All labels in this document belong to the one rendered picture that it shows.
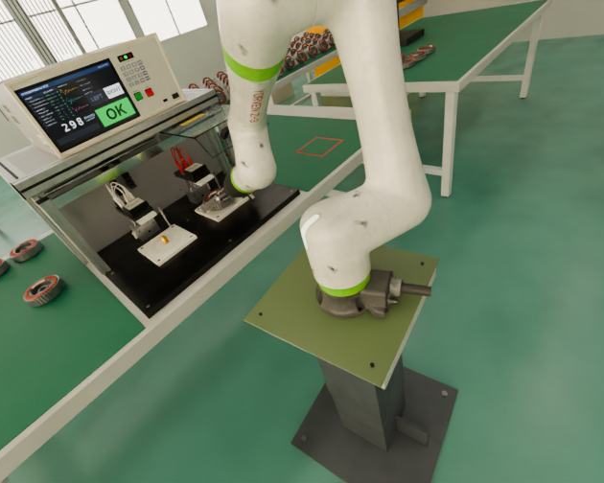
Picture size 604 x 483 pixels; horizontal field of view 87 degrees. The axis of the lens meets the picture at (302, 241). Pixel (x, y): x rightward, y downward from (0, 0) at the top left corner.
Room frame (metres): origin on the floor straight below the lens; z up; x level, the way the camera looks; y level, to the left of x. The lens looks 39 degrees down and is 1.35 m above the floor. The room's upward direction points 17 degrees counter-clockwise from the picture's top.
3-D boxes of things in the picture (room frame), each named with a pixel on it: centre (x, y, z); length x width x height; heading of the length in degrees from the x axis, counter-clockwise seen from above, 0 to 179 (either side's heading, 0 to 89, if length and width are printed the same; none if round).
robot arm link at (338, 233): (0.51, -0.08, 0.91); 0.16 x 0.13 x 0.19; 106
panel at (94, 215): (1.20, 0.50, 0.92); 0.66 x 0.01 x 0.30; 128
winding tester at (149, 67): (1.26, 0.53, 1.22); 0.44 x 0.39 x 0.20; 128
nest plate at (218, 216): (1.07, 0.25, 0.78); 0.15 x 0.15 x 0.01; 38
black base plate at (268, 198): (1.01, 0.35, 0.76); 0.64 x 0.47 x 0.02; 128
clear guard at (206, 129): (1.13, 0.18, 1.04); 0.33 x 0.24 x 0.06; 38
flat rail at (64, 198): (1.08, 0.40, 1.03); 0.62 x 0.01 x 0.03; 128
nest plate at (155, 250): (0.92, 0.44, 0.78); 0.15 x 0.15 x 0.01; 38
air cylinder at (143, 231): (1.04, 0.53, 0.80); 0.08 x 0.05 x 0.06; 128
